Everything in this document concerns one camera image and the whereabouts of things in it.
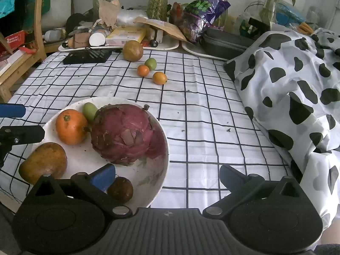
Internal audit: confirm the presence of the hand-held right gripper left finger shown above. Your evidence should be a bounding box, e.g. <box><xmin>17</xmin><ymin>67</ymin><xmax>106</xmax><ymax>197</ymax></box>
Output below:
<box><xmin>27</xmin><ymin>163</ymin><xmax>132</xmax><ymax>218</ymax></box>

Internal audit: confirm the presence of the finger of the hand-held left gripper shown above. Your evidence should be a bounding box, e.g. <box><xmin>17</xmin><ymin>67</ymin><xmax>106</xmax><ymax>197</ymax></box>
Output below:
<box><xmin>0</xmin><ymin>103</ymin><xmax>26</xmax><ymax>118</ymax></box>
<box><xmin>0</xmin><ymin>125</ymin><xmax>45</xmax><ymax>145</ymax></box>

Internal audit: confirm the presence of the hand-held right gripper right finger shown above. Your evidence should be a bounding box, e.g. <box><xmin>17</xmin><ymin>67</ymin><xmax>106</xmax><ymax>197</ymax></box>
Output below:
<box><xmin>203</xmin><ymin>165</ymin><xmax>310</xmax><ymax>218</ymax></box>

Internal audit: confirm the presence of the dark passion fruit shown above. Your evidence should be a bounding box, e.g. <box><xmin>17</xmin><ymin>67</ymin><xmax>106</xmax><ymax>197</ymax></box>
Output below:
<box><xmin>107</xmin><ymin>177</ymin><xmax>134</xmax><ymax>203</ymax></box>

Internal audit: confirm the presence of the large orange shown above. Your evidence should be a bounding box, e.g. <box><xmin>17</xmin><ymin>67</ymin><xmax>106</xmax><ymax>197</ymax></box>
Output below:
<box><xmin>55</xmin><ymin>109</ymin><xmax>89</xmax><ymax>146</ymax></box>

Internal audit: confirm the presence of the white floral plate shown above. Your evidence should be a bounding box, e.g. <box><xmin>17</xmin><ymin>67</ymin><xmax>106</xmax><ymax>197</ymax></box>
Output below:
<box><xmin>31</xmin><ymin>97</ymin><xmax>170</xmax><ymax>208</ymax></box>

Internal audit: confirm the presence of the red dragon fruit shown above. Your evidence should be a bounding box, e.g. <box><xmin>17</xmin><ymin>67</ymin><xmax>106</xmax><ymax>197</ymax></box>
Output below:
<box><xmin>90</xmin><ymin>104</ymin><xmax>166</xmax><ymax>166</ymax></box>

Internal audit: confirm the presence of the green oval fruit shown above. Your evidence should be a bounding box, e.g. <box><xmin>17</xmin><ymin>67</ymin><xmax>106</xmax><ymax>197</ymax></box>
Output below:
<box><xmin>82</xmin><ymin>102</ymin><xmax>99</xmax><ymax>123</ymax></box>

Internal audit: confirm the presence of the long white box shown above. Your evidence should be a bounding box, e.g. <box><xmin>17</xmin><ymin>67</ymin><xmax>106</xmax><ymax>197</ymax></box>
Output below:
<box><xmin>0</xmin><ymin>48</ymin><xmax>26</xmax><ymax>72</ymax></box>

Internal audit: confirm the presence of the black-checked white tablecloth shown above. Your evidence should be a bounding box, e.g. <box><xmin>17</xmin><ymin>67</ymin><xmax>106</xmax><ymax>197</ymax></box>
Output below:
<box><xmin>0</xmin><ymin>49</ymin><xmax>300</xmax><ymax>209</ymax></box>

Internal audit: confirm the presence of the red box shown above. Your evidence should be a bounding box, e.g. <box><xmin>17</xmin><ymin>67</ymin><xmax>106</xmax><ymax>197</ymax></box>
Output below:
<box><xmin>5</xmin><ymin>30</ymin><xmax>28</xmax><ymax>51</ymax></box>

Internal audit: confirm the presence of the wooden chair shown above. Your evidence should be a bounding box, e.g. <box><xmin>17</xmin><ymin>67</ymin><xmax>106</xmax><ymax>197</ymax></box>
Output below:
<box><xmin>0</xmin><ymin>0</ymin><xmax>48</xmax><ymax>103</ymax></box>

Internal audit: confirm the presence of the white bottle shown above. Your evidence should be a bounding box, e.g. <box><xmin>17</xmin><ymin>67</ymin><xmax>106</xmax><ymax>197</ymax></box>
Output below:
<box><xmin>44</xmin><ymin>29</ymin><xmax>65</xmax><ymax>41</ymax></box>

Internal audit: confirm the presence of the black ribbed box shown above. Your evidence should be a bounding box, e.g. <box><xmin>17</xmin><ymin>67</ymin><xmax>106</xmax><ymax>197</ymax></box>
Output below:
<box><xmin>63</xmin><ymin>48</ymin><xmax>112</xmax><ymax>65</ymax></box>

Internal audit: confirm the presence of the brown cardboard roll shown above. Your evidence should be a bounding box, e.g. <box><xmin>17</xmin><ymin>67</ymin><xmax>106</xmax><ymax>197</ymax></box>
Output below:
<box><xmin>73</xmin><ymin>33</ymin><xmax>89</xmax><ymax>48</ymax></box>

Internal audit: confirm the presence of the cow-print blanket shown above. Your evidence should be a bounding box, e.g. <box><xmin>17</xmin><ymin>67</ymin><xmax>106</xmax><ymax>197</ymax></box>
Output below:
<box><xmin>224</xmin><ymin>28</ymin><xmax>340</xmax><ymax>234</ymax></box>

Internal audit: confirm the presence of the white board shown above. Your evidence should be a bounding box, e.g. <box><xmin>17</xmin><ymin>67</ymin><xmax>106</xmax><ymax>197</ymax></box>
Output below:
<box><xmin>41</xmin><ymin>0</ymin><xmax>73</xmax><ymax>30</ymax></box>

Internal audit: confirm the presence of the white cylinder jar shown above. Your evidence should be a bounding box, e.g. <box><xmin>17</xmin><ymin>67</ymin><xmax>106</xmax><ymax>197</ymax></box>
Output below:
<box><xmin>89</xmin><ymin>30</ymin><xmax>107</xmax><ymax>46</ymax></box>

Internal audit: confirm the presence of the small yellow-orange fruit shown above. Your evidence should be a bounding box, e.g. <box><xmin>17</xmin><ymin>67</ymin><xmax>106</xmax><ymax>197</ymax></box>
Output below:
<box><xmin>152</xmin><ymin>71</ymin><xmax>168</xmax><ymax>85</ymax></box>

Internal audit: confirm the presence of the white tray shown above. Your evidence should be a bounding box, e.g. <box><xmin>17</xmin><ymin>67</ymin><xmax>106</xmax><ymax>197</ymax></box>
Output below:
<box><xmin>182</xmin><ymin>41</ymin><xmax>229</xmax><ymax>60</ymax></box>
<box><xmin>58</xmin><ymin>33</ymin><xmax>179</xmax><ymax>51</ymax></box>

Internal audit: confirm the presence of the black zip case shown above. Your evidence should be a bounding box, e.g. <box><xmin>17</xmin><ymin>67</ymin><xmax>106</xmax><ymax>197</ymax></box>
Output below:
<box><xmin>199</xmin><ymin>27</ymin><xmax>255</xmax><ymax>59</ymax></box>

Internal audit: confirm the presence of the pale yellow box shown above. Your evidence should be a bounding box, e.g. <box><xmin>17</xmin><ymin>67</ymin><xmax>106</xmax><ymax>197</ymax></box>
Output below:
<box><xmin>106</xmin><ymin>26</ymin><xmax>147</xmax><ymax>46</ymax></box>

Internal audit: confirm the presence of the crumpled brown paper bag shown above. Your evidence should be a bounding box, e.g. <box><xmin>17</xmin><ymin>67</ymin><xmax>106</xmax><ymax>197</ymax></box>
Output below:
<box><xmin>98</xmin><ymin>0</ymin><xmax>123</xmax><ymax>28</ymax></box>

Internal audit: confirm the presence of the clear plastic bag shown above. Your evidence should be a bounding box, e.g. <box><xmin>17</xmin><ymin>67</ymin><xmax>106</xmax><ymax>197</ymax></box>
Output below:
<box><xmin>117</xmin><ymin>9</ymin><xmax>148</xmax><ymax>27</ymax></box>

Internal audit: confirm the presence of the small black box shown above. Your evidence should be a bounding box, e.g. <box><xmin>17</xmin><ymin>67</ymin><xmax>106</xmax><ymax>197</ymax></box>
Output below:
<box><xmin>248</xmin><ymin>17</ymin><xmax>271</xmax><ymax>32</ymax></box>

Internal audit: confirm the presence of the brown paper envelope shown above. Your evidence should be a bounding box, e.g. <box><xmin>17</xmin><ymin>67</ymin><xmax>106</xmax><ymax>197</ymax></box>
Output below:
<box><xmin>133</xmin><ymin>17</ymin><xmax>193</xmax><ymax>43</ymax></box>

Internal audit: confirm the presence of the purple snack bag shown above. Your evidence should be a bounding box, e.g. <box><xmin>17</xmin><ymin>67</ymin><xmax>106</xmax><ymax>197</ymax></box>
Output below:
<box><xmin>178</xmin><ymin>0</ymin><xmax>231</xmax><ymax>43</ymax></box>

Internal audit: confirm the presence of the glass vase with bamboo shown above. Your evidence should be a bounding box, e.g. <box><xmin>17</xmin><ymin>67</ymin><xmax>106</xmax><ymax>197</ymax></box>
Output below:
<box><xmin>260</xmin><ymin>0</ymin><xmax>281</xmax><ymax>30</ymax></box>

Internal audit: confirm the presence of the blue plastic bag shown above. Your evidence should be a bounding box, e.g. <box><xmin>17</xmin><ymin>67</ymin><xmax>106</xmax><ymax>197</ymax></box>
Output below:
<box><xmin>276</xmin><ymin>1</ymin><xmax>306</xmax><ymax>24</ymax></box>

